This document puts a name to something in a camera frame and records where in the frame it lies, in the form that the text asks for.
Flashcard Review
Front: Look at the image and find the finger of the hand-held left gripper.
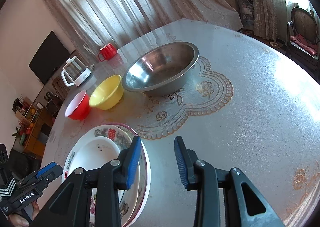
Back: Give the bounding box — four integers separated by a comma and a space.
36, 163, 63, 179
15, 175, 55, 192

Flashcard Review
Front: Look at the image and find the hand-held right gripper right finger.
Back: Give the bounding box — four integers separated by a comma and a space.
174, 136, 285, 227

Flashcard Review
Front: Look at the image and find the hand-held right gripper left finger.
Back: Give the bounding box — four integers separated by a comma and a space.
30, 136, 142, 227

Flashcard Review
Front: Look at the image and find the large floral rimmed plate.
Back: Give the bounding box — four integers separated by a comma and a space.
107, 122, 152, 227

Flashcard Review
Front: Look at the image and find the small white floral bowl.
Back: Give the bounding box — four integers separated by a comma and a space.
74, 136, 125, 220

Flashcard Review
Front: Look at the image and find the deep plate with red print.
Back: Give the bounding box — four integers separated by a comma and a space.
61, 125, 148, 227

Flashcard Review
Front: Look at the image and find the red plastic bowl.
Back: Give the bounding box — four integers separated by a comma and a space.
64, 90, 91, 120

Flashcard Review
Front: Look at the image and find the yellow plastic bowl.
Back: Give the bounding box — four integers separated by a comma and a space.
89, 75, 124, 110

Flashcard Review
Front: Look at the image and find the stainless steel bowl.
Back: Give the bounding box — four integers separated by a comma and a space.
122, 42, 200, 97

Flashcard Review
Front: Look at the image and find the person's left hand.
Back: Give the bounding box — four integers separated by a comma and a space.
10, 200, 40, 227

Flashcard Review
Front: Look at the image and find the wooden cabinet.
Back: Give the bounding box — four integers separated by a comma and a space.
19, 105, 54, 154

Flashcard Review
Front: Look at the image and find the dark small appliance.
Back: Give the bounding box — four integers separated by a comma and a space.
45, 92, 63, 115

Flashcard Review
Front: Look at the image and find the carved wooden chair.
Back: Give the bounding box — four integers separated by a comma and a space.
52, 77, 72, 100

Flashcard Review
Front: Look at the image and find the white glass kettle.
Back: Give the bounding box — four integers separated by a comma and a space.
61, 58, 92, 87

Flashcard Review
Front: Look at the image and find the red mug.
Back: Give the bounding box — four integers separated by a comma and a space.
97, 44, 118, 62

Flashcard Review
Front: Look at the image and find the printed cushion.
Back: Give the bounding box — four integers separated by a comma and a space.
236, 0, 254, 30

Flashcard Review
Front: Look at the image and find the red chair cushion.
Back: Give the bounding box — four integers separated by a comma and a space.
290, 34, 319, 55

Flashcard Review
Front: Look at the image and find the round back cane chair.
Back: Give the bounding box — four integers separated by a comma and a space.
286, 7, 320, 67

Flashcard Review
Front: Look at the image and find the black wall television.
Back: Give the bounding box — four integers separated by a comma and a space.
29, 31, 70, 85

